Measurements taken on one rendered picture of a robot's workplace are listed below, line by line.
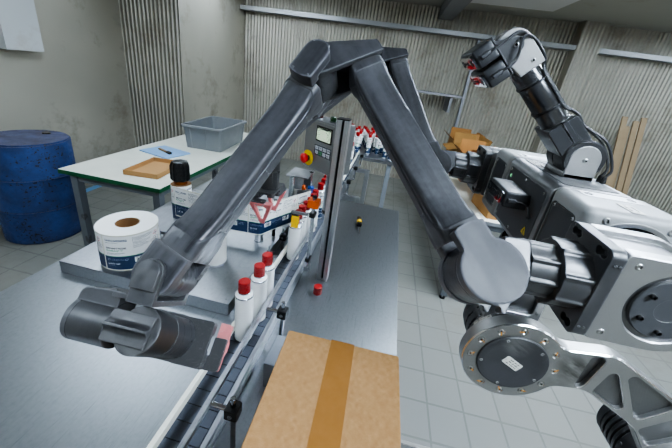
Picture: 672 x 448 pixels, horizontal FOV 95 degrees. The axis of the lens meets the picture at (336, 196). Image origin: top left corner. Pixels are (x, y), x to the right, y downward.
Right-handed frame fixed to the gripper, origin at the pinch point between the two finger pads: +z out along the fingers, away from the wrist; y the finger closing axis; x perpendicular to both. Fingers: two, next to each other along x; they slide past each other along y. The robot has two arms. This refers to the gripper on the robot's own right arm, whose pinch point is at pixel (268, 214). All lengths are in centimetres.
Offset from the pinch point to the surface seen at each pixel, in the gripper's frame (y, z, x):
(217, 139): -175, 26, -117
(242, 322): 19.7, 25.1, 1.3
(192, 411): 40, 33, -1
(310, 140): -29.6, -18.6, 4.2
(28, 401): 45, 38, -41
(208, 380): 32.4, 33.2, -1.7
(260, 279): 10.8, 16.4, 2.6
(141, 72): -285, -14, -281
